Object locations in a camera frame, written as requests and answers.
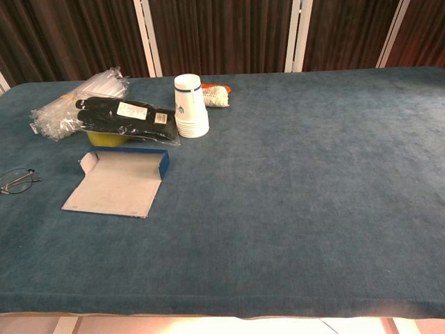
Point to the blue cardboard box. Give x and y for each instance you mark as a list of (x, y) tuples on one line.
[(114, 188)]

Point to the black wire-frame eyeglasses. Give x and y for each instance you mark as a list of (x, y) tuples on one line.
[(15, 174)]

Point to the blue felt tablecloth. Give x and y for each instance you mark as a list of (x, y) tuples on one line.
[(278, 195)]

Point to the stack of white paper cups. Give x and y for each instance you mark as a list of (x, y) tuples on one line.
[(191, 111)]

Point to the white packet with orange top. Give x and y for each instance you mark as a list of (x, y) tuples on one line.
[(217, 96)]

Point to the yellow sponge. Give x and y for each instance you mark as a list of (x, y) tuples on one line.
[(104, 138)]

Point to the black gloves in plastic bag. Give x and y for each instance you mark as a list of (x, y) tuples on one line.
[(101, 116)]

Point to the bundle of clear plastic straws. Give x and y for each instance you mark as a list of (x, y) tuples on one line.
[(52, 116)]

